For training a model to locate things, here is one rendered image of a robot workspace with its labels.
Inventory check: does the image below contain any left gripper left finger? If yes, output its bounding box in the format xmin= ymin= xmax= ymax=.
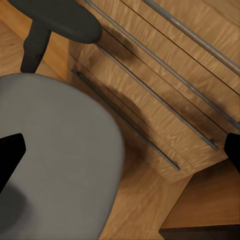
xmin=0 ymin=133 xmax=26 ymax=193

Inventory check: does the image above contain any swivel chair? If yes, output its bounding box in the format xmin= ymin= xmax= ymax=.
xmin=0 ymin=0 xmax=125 ymax=240

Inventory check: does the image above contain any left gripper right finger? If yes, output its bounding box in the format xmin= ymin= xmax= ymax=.
xmin=224 ymin=132 xmax=240 ymax=173

